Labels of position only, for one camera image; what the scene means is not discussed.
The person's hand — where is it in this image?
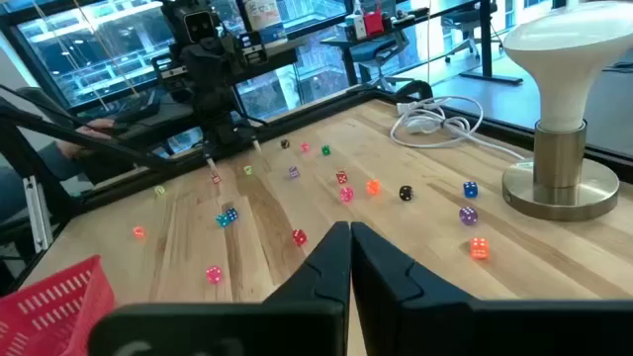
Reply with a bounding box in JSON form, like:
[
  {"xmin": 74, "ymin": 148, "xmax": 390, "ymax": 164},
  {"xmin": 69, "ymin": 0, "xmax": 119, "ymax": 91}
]
[{"xmin": 73, "ymin": 118, "xmax": 118, "ymax": 144}]

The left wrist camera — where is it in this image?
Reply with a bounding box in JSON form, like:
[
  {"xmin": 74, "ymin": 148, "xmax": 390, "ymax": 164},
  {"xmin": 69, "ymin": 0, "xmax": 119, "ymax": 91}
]
[{"xmin": 183, "ymin": 9, "xmax": 218, "ymax": 45}]

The black office chair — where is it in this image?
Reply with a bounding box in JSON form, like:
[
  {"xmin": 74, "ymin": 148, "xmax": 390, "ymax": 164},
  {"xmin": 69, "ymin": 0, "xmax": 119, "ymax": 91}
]
[
  {"xmin": 441, "ymin": 4, "xmax": 504, "ymax": 65},
  {"xmin": 351, "ymin": 34, "xmax": 411, "ymax": 93}
]

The red plastic slotted basket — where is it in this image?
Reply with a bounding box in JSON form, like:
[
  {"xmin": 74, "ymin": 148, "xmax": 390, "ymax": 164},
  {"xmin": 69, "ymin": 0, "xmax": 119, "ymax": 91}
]
[{"xmin": 0, "ymin": 254, "xmax": 118, "ymax": 356}]

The black table clamp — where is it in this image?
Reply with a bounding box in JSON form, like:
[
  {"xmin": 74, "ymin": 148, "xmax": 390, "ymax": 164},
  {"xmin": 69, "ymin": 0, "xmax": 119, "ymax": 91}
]
[{"xmin": 395, "ymin": 78, "xmax": 434, "ymax": 103}]

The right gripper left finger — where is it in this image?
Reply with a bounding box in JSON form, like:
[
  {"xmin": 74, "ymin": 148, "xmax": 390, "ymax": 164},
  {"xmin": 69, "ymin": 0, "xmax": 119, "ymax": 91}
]
[{"xmin": 261, "ymin": 221, "xmax": 351, "ymax": 356}]

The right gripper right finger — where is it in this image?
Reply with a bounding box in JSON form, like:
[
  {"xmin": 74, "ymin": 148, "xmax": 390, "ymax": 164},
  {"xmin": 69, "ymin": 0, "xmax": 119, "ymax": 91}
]
[{"xmin": 351, "ymin": 222, "xmax": 476, "ymax": 356}]

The white mushroom table lamp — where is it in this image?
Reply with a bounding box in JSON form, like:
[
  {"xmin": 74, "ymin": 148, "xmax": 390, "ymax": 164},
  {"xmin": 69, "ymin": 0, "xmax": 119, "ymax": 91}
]
[{"xmin": 501, "ymin": 0, "xmax": 633, "ymax": 223}]

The white lamp power cable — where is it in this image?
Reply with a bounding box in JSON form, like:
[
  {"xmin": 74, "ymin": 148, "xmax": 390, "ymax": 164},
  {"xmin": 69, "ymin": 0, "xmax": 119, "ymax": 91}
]
[{"xmin": 390, "ymin": 95, "xmax": 528, "ymax": 162}]

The silver mounting bracket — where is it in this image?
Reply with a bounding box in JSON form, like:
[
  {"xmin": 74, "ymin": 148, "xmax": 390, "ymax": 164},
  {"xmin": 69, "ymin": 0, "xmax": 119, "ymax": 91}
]
[{"xmin": 22, "ymin": 175, "xmax": 54, "ymax": 254}]

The person's forearm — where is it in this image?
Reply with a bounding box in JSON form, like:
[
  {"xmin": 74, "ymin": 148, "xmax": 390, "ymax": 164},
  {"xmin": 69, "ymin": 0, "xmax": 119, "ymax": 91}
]
[{"xmin": 37, "ymin": 140, "xmax": 85, "ymax": 182}]

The red box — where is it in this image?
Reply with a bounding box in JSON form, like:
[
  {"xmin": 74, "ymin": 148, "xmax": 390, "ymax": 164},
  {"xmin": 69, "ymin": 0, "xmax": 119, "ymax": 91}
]
[{"xmin": 363, "ymin": 9, "xmax": 386, "ymax": 37}]

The black standing desk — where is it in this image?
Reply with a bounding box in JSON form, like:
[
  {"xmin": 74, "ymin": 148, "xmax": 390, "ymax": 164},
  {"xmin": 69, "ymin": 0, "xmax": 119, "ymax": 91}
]
[{"xmin": 319, "ymin": 0, "xmax": 525, "ymax": 86}]

